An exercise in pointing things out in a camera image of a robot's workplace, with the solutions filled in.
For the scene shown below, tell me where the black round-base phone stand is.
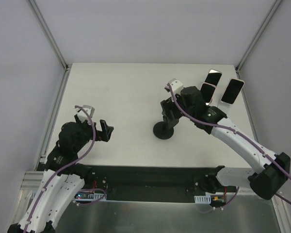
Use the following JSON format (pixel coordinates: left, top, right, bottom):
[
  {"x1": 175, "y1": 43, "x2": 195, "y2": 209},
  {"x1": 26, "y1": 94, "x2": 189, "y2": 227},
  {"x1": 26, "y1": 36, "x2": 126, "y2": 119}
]
[{"x1": 153, "y1": 121, "x2": 174, "y2": 140}]

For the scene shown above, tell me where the pink-case phone front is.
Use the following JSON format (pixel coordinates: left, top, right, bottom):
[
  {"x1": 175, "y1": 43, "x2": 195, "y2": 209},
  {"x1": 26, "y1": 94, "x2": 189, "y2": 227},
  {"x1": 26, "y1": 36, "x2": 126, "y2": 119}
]
[{"x1": 200, "y1": 83, "x2": 216, "y2": 105}]

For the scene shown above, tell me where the pink-case phone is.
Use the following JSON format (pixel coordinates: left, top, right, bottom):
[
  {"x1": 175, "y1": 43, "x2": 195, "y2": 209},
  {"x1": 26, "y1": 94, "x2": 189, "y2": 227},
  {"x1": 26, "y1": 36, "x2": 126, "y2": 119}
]
[
  {"x1": 200, "y1": 83, "x2": 216, "y2": 105},
  {"x1": 221, "y1": 79, "x2": 244, "y2": 104}
]

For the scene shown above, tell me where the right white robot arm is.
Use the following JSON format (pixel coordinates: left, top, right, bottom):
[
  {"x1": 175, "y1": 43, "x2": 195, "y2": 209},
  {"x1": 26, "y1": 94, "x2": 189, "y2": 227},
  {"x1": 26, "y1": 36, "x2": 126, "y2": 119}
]
[{"x1": 161, "y1": 83, "x2": 291, "y2": 200}]

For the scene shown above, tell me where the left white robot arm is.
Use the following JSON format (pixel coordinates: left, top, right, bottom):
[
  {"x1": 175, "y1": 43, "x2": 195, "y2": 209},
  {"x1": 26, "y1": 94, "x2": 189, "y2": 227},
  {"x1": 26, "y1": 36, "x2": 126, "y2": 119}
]
[{"x1": 8, "y1": 112, "x2": 114, "y2": 233}]

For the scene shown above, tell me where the rear silver-edged phone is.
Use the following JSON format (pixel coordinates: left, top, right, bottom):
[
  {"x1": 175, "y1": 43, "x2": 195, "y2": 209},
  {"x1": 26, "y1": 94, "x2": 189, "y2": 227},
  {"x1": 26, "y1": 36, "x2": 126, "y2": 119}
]
[{"x1": 205, "y1": 69, "x2": 222, "y2": 86}]

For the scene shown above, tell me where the white phone stand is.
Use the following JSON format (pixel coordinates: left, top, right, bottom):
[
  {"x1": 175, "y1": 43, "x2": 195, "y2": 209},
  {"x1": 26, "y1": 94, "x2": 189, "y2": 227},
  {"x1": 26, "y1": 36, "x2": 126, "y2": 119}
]
[{"x1": 217, "y1": 101, "x2": 233, "y2": 115}]

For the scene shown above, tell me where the right pink-case phone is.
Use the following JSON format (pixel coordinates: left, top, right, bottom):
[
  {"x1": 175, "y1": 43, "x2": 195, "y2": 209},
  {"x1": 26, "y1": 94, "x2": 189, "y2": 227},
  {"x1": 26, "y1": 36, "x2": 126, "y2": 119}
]
[{"x1": 221, "y1": 79, "x2": 244, "y2": 104}]

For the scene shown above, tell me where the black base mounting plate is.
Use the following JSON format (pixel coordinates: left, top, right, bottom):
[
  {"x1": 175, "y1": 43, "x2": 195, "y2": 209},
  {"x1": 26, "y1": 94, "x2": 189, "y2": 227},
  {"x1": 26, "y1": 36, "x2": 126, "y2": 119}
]
[{"x1": 83, "y1": 165, "x2": 237, "y2": 203}]

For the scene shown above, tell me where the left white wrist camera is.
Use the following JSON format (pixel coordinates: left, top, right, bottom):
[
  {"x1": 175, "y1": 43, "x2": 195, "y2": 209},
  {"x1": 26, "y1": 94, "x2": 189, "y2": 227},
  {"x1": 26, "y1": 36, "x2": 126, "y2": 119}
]
[{"x1": 74, "y1": 105, "x2": 95, "y2": 125}]

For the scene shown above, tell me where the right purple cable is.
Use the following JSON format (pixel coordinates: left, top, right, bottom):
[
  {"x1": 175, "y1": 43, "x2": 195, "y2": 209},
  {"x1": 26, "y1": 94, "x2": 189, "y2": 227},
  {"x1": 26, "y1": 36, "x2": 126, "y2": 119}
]
[{"x1": 166, "y1": 83, "x2": 291, "y2": 210}]

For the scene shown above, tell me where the right aluminium table rail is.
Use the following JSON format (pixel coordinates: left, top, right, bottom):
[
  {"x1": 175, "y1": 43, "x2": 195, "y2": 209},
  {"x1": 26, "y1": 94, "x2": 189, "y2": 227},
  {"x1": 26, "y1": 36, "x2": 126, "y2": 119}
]
[{"x1": 241, "y1": 84, "x2": 259, "y2": 143}]

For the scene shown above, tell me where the left white cable duct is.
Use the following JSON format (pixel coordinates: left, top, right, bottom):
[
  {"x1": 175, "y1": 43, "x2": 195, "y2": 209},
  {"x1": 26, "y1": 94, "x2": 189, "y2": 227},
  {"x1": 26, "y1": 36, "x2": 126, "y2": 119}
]
[{"x1": 31, "y1": 190, "x2": 108, "y2": 202}]

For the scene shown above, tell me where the white cable duct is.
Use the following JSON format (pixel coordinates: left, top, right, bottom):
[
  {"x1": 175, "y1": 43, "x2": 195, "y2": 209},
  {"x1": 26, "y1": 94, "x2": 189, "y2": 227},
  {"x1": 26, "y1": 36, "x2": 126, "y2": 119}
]
[
  {"x1": 194, "y1": 195, "x2": 211, "y2": 204},
  {"x1": 31, "y1": 190, "x2": 108, "y2": 202}
]

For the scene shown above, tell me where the right white cable duct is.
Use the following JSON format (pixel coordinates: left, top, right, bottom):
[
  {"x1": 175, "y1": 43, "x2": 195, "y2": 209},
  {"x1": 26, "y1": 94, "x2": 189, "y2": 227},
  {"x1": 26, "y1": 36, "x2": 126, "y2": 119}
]
[{"x1": 194, "y1": 195, "x2": 211, "y2": 204}]

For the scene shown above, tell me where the right aluminium frame post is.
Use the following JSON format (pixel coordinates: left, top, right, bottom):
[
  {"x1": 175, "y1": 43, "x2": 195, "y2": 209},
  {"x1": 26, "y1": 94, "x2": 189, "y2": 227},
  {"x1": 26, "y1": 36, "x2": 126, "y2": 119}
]
[{"x1": 235, "y1": 0, "x2": 284, "y2": 74}]

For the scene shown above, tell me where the aluminium frame post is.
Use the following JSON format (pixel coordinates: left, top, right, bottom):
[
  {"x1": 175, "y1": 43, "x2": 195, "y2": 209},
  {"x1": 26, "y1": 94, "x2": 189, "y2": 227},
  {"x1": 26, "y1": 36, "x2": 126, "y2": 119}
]
[
  {"x1": 235, "y1": 0, "x2": 284, "y2": 74},
  {"x1": 26, "y1": 0, "x2": 69, "y2": 71}
]

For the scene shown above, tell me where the left aluminium frame post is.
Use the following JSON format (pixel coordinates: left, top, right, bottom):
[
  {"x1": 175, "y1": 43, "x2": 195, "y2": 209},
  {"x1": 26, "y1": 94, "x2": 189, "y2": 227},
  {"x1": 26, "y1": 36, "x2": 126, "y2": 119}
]
[{"x1": 26, "y1": 0, "x2": 69, "y2": 71}]

